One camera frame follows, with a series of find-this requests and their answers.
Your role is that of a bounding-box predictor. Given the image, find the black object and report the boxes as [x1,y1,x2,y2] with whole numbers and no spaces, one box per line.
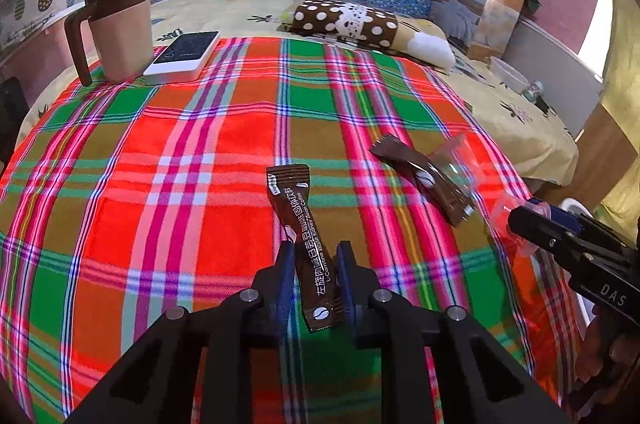
[0,76,29,165]

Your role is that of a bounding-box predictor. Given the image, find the white panel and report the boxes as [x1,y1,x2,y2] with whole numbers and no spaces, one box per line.
[510,16,606,135]

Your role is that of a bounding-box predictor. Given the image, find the yellow printed bed sheet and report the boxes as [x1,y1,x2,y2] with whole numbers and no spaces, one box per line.
[20,0,581,185]

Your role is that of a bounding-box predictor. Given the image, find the white power bank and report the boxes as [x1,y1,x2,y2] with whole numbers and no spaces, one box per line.
[143,30,221,85]

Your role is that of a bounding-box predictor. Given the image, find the clear plastic container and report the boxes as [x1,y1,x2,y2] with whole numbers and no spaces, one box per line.
[487,55,531,92]

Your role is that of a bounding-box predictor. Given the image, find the wooden board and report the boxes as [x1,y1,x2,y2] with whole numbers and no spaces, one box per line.
[532,104,626,205]

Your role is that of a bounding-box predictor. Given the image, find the brown polka dot pillow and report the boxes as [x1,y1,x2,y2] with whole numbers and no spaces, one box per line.
[282,0,457,72]

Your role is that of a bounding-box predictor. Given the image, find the red clear plastic cup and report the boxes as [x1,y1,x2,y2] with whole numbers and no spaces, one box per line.
[490,195,553,257]

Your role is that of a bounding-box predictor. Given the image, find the person's right hand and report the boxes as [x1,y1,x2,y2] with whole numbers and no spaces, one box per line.
[572,304,640,411]

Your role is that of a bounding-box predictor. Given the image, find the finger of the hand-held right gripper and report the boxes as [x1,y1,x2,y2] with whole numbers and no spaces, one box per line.
[524,199,585,235]
[507,205,626,271]

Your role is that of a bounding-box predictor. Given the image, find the beige mug brown handle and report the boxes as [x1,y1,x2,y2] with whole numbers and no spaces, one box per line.
[64,0,155,87]

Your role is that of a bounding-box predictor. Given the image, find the brown coffee sachet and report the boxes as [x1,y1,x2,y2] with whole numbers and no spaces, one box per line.
[369,135,477,227]
[266,164,346,334]

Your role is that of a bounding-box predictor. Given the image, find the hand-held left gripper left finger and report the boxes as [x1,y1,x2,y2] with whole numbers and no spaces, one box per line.
[65,241,297,424]

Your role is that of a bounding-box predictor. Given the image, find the colourful plaid cloth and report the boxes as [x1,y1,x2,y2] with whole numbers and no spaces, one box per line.
[0,36,583,424]

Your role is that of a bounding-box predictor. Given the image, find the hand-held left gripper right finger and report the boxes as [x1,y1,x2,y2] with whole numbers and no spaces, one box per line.
[336,241,571,424]

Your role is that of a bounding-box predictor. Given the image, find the yellow curtain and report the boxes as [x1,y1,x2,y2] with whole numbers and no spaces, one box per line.
[600,0,640,225]

